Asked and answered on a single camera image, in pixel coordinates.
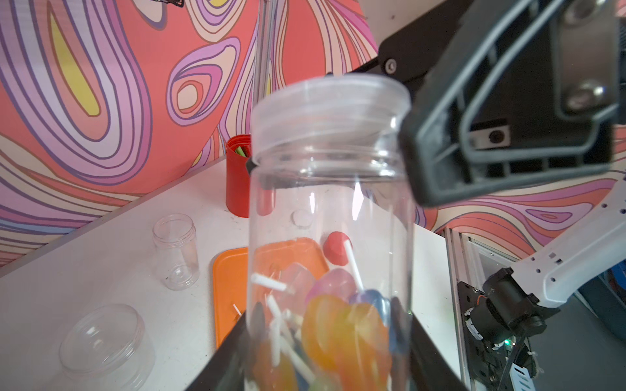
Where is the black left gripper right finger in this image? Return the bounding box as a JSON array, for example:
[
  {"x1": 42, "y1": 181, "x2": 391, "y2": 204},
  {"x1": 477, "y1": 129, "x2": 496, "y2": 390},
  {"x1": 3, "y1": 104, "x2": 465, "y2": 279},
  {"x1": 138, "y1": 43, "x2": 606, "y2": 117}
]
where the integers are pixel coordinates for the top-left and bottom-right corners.
[{"x1": 409, "y1": 315, "x2": 467, "y2": 391}]

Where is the clear candy jar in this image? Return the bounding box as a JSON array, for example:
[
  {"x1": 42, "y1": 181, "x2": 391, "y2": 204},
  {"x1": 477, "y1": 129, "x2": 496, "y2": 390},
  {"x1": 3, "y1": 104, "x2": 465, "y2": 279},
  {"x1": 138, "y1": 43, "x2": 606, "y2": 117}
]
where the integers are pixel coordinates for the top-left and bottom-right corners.
[{"x1": 152, "y1": 213, "x2": 200, "y2": 291}]

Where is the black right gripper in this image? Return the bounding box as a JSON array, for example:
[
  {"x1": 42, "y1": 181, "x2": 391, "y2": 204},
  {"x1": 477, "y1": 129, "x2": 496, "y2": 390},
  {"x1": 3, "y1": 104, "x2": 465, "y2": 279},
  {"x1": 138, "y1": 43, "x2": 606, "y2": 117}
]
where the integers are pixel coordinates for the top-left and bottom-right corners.
[{"x1": 352, "y1": 1, "x2": 621, "y2": 207}]

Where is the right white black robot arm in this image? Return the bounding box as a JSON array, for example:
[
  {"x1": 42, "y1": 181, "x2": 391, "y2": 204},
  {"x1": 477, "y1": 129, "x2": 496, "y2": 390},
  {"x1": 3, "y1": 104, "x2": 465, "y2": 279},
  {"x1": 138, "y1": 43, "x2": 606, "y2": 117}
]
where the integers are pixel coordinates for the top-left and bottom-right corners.
[{"x1": 360, "y1": 1, "x2": 625, "y2": 341}]

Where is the clear white jar lid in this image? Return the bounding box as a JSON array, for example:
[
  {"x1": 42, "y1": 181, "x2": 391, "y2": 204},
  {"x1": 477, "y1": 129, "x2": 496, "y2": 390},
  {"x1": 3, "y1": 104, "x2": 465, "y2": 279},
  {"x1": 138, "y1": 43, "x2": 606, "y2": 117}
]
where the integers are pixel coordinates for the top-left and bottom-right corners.
[{"x1": 250, "y1": 73, "x2": 411, "y2": 165}]

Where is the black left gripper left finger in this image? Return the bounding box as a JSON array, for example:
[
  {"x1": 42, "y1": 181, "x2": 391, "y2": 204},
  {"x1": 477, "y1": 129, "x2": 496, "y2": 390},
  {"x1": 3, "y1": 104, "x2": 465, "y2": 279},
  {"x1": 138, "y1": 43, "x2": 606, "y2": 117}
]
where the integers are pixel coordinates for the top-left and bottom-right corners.
[{"x1": 186, "y1": 314, "x2": 249, "y2": 391}]

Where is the red cup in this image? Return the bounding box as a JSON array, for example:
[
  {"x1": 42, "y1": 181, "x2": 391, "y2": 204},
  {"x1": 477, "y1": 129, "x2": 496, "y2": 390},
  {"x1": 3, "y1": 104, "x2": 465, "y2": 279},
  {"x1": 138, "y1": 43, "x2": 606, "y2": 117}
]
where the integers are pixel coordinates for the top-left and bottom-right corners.
[{"x1": 226, "y1": 135, "x2": 253, "y2": 218}]

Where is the orange plastic tray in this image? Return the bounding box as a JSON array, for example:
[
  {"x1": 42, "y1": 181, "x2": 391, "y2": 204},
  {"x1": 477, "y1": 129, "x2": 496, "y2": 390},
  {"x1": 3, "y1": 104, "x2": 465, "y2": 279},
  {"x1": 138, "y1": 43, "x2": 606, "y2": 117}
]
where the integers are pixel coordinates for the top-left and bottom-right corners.
[{"x1": 211, "y1": 237, "x2": 329, "y2": 345}]

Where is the white lid jar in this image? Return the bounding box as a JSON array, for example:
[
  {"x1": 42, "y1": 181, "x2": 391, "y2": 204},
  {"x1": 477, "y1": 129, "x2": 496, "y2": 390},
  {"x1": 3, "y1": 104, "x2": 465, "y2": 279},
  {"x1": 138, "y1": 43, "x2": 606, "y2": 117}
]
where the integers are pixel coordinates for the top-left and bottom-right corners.
[{"x1": 246, "y1": 148, "x2": 414, "y2": 390}]

